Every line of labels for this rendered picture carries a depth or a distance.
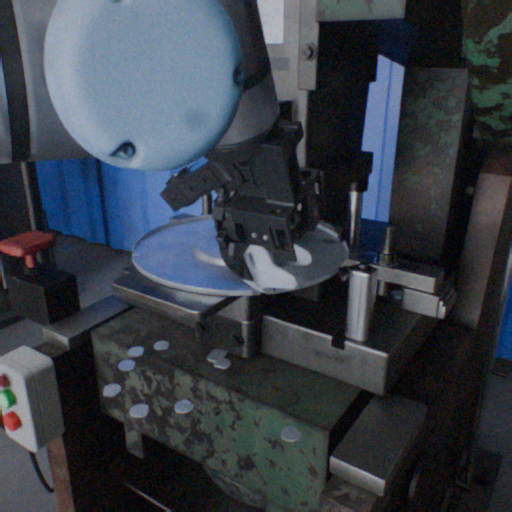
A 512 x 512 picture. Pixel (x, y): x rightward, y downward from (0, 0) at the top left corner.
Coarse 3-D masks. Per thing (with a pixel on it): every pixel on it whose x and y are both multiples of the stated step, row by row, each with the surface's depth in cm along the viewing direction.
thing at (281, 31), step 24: (264, 0) 62; (288, 0) 60; (264, 24) 63; (288, 24) 61; (288, 48) 62; (288, 72) 63; (288, 96) 64; (312, 96) 63; (336, 96) 68; (312, 120) 64; (336, 120) 70; (312, 144) 65; (336, 144) 71
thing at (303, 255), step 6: (294, 246) 53; (300, 246) 53; (270, 252) 55; (300, 252) 53; (306, 252) 53; (300, 258) 54; (306, 258) 54; (276, 264) 56; (282, 264) 56; (288, 264) 56; (294, 264) 55; (300, 264) 55; (306, 264) 54
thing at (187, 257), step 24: (144, 240) 73; (168, 240) 73; (192, 240) 73; (312, 240) 73; (336, 240) 74; (144, 264) 65; (168, 264) 65; (192, 264) 65; (216, 264) 65; (312, 264) 65; (336, 264) 65; (192, 288) 58; (216, 288) 59; (240, 288) 59; (288, 288) 58
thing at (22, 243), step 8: (32, 232) 83; (40, 232) 83; (8, 240) 79; (16, 240) 79; (24, 240) 79; (32, 240) 80; (40, 240) 80; (48, 240) 80; (8, 248) 78; (16, 248) 77; (24, 248) 77; (32, 248) 78; (40, 248) 79; (48, 248) 80; (32, 256) 81; (32, 264) 81
